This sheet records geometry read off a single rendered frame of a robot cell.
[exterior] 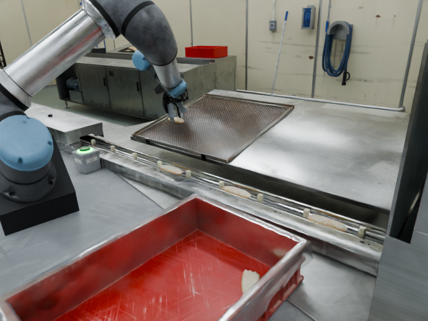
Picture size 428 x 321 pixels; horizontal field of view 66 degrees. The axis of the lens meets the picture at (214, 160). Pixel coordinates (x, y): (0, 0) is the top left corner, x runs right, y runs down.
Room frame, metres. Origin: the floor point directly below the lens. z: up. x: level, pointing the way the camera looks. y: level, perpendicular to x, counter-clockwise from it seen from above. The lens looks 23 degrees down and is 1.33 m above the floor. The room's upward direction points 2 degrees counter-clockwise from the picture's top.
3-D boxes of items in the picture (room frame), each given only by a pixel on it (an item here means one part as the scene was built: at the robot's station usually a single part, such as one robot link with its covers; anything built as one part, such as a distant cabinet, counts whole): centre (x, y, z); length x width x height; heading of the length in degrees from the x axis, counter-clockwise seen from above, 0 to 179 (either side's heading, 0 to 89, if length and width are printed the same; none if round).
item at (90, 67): (5.25, 1.09, 0.51); 3.00 x 1.26 x 1.03; 51
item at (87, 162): (1.17, 0.48, 0.84); 0.08 x 0.08 x 0.11; 51
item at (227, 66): (4.93, 0.06, 0.44); 0.70 x 0.55 x 0.87; 51
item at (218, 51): (4.93, 0.06, 0.94); 0.51 x 0.36 x 0.13; 55
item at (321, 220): (0.71, -0.28, 0.86); 0.10 x 0.04 x 0.01; 51
